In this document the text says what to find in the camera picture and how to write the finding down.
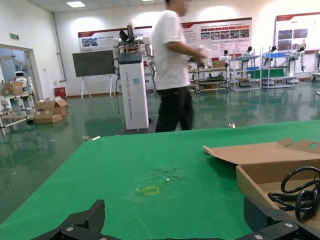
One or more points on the white metal shelf rack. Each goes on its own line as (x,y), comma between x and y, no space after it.
(277,79)
(245,57)

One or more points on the ceiling light panel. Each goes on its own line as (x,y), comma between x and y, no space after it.
(75,3)

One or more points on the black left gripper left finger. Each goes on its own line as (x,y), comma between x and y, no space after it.
(82,225)

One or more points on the green panel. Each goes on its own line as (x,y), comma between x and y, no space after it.
(265,74)

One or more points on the open brown cardboard mailer box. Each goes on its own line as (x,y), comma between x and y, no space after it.
(262,155)

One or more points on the black display screen on stand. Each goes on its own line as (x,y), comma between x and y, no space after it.
(92,63)

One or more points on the green tablecloth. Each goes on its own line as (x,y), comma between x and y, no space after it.
(125,162)

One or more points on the white tube rack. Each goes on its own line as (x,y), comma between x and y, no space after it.
(15,119)

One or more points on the grey wall pipe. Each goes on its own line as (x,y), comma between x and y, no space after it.
(58,53)

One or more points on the metal table clip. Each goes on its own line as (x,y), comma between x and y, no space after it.
(91,137)
(232,125)

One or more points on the red-trimmed wall poster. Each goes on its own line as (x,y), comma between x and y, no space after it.
(287,30)
(225,37)
(100,41)

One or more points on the flat closed cardboard box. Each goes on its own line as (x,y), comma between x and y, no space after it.
(45,118)

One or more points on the red box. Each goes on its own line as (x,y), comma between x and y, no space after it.
(60,92)

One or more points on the small white red robot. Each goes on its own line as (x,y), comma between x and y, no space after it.
(20,80)

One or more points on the blue plastic bin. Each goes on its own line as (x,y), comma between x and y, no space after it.
(275,55)

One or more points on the cardboard box with round hole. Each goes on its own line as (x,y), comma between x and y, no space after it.
(15,88)

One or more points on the man white shirt black trousers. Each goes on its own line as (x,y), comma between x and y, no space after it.
(170,50)

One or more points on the open cardboard shipping box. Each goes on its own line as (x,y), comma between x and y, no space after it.
(60,108)

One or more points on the black roller shelf rack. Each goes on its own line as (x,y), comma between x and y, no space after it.
(212,80)
(193,82)

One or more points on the green exit sign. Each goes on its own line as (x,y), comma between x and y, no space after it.
(14,36)

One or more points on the blue plastic tray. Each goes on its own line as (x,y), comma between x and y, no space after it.
(252,68)

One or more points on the grey window frame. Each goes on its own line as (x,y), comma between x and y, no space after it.
(32,70)

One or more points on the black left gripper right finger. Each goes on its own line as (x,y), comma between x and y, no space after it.
(272,222)

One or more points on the white humanoid robot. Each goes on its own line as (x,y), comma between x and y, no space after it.
(300,54)
(273,52)
(247,54)
(225,58)

